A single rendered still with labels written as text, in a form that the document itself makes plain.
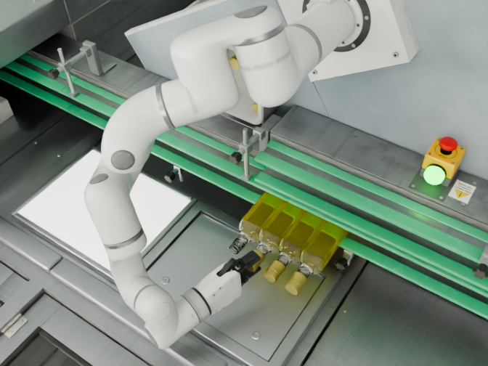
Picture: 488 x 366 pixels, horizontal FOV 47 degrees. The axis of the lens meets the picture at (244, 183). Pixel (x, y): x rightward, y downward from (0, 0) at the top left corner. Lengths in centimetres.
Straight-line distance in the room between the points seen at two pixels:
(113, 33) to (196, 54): 122
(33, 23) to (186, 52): 101
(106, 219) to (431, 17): 75
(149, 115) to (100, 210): 21
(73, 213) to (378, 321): 89
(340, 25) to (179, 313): 69
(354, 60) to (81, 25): 108
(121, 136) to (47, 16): 99
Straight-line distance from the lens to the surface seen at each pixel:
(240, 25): 96
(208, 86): 98
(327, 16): 114
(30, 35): 192
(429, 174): 131
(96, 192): 109
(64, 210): 171
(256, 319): 142
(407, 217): 130
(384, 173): 135
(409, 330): 149
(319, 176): 135
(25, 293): 161
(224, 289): 128
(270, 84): 99
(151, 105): 101
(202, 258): 152
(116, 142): 101
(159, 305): 119
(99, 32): 212
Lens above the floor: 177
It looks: 33 degrees down
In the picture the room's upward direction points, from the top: 138 degrees counter-clockwise
